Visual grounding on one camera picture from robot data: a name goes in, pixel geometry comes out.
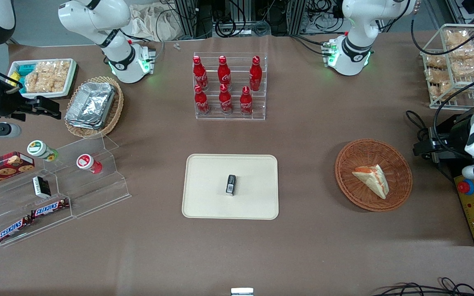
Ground beige cloth bag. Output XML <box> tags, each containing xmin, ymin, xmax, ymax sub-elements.
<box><xmin>129</xmin><ymin>2</ymin><xmax>182</xmax><ymax>42</ymax></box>

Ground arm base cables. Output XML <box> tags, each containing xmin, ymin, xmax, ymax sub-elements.
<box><xmin>290</xmin><ymin>34</ymin><xmax>333</xmax><ymax>57</ymax></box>
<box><xmin>120</xmin><ymin>28</ymin><xmax>166</xmax><ymax>66</ymax></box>

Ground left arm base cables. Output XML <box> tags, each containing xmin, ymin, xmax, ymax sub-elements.
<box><xmin>290</xmin><ymin>34</ymin><xmax>333</xmax><ymax>57</ymax></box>

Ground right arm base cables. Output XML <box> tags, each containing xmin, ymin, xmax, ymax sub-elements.
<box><xmin>120</xmin><ymin>28</ymin><xmax>166</xmax><ymax>66</ymax></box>

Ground green sunflower yogurt cup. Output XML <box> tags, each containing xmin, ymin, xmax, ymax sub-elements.
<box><xmin>27</xmin><ymin>140</ymin><xmax>59</xmax><ymax>162</ymax></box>

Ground rice cracker packet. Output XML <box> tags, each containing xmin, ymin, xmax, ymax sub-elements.
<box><xmin>24</xmin><ymin>72</ymin><xmax>42</xmax><ymax>93</ymax></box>
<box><xmin>35</xmin><ymin>62</ymin><xmax>56</xmax><ymax>93</ymax></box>
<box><xmin>52</xmin><ymin>60</ymin><xmax>71</xmax><ymax>92</ymax></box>

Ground red tartan cookie box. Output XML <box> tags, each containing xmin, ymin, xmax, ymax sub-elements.
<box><xmin>0</xmin><ymin>152</ymin><xmax>35</xmax><ymax>191</ymax></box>

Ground white rectangular snack tray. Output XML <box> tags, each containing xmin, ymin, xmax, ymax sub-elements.
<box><xmin>8</xmin><ymin>58</ymin><xmax>77</xmax><ymax>99</ymax></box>

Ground clear acrylic stepped shelf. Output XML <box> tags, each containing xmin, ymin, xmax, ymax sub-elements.
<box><xmin>0</xmin><ymin>135</ymin><xmax>132</xmax><ymax>248</ymax></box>

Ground black floor cables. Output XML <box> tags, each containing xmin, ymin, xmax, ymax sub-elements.
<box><xmin>369</xmin><ymin>277</ymin><xmax>474</xmax><ymax>296</ymax></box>

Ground aluminium foil tray stack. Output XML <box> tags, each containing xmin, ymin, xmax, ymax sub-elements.
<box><xmin>65</xmin><ymin>81</ymin><xmax>116</xmax><ymax>130</ymax></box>

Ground triangular wrapped sandwich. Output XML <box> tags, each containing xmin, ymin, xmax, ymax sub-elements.
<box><xmin>352</xmin><ymin>164</ymin><xmax>390</xmax><ymax>200</ymax></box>

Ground light wicker basket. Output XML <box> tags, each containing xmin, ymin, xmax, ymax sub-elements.
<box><xmin>64</xmin><ymin>76</ymin><xmax>124</xmax><ymax>139</ymax></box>

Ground aluminium profile frame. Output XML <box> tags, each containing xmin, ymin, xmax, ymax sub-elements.
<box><xmin>287</xmin><ymin>0</ymin><xmax>307</xmax><ymax>36</ymax></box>
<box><xmin>173</xmin><ymin>0</ymin><xmax>214</xmax><ymax>40</ymax></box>

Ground black and white small box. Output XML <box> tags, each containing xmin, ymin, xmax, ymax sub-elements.
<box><xmin>32</xmin><ymin>176</ymin><xmax>51</xmax><ymax>199</ymax></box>

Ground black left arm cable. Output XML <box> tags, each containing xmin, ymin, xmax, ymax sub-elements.
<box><xmin>410</xmin><ymin>0</ymin><xmax>474</xmax><ymax>162</ymax></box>

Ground Snickers chocolate bar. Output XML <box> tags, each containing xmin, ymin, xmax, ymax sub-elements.
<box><xmin>0</xmin><ymin>215</ymin><xmax>33</xmax><ymax>243</ymax></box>
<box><xmin>30</xmin><ymin>198</ymin><xmax>70</xmax><ymax>219</ymax></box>

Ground red strawberry yogurt cup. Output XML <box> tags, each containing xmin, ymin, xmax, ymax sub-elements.
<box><xmin>76</xmin><ymin>154</ymin><xmax>103</xmax><ymax>174</ymax></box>

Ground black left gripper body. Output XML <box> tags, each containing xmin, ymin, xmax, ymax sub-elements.
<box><xmin>437</xmin><ymin>114</ymin><xmax>473</xmax><ymax>165</ymax></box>

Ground dark woven mat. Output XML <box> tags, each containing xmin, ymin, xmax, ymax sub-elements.
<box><xmin>67</xmin><ymin>62</ymin><xmax>80</xmax><ymax>100</ymax></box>

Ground black cable coil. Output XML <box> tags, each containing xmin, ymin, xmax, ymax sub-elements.
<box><xmin>214</xmin><ymin>16</ymin><xmax>238</xmax><ymax>38</ymax></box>

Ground beige plastic tray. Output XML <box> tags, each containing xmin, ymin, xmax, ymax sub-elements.
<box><xmin>181</xmin><ymin>154</ymin><xmax>279</xmax><ymax>220</ymax></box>

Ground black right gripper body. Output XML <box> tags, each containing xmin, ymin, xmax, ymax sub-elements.
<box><xmin>0</xmin><ymin>95</ymin><xmax>40</xmax><ymax>123</ymax></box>

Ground red cola bottle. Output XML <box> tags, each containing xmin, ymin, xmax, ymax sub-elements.
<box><xmin>240</xmin><ymin>86</ymin><xmax>254</xmax><ymax>116</ymax></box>
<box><xmin>249</xmin><ymin>55</ymin><xmax>263</xmax><ymax>92</ymax></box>
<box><xmin>194</xmin><ymin>84</ymin><xmax>211</xmax><ymax>116</ymax></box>
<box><xmin>219</xmin><ymin>83</ymin><xmax>233</xmax><ymax>115</ymax></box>
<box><xmin>218</xmin><ymin>55</ymin><xmax>232</xmax><ymax>91</ymax></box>
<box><xmin>193</xmin><ymin>55</ymin><xmax>209</xmax><ymax>91</ymax></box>

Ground brown wicker basket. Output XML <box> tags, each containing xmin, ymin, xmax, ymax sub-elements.
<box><xmin>335</xmin><ymin>139</ymin><xmax>413</xmax><ymax>213</ymax></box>

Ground white wire basket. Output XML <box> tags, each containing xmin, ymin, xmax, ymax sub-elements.
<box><xmin>420</xmin><ymin>23</ymin><xmax>474</xmax><ymax>110</ymax></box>

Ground clear cracker bag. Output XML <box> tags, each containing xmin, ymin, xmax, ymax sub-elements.
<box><xmin>447</xmin><ymin>46</ymin><xmax>474</xmax><ymax>78</ymax></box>
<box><xmin>425</xmin><ymin>70</ymin><xmax>455</xmax><ymax>98</ymax></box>
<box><xmin>425</xmin><ymin>55</ymin><xmax>448</xmax><ymax>69</ymax></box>
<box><xmin>444</xmin><ymin>30</ymin><xmax>474</xmax><ymax>49</ymax></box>

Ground black table cable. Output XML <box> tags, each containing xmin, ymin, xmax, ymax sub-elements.
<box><xmin>405</xmin><ymin>110</ymin><xmax>430</xmax><ymax>143</ymax></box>

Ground clear acrylic bottle rack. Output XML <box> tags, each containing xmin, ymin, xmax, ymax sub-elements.
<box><xmin>193</xmin><ymin>52</ymin><xmax>268</xmax><ymax>121</ymax></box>

